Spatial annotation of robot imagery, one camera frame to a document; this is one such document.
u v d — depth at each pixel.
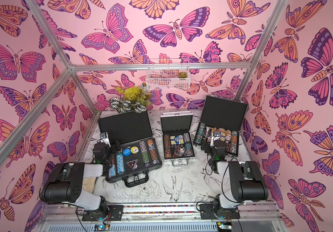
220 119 1.05
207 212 0.73
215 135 0.81
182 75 0.92
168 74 0.95
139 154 0.90
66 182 0.46
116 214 0.73
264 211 0.75
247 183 0.44
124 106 0.91
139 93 1.01
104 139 0.80
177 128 1.02
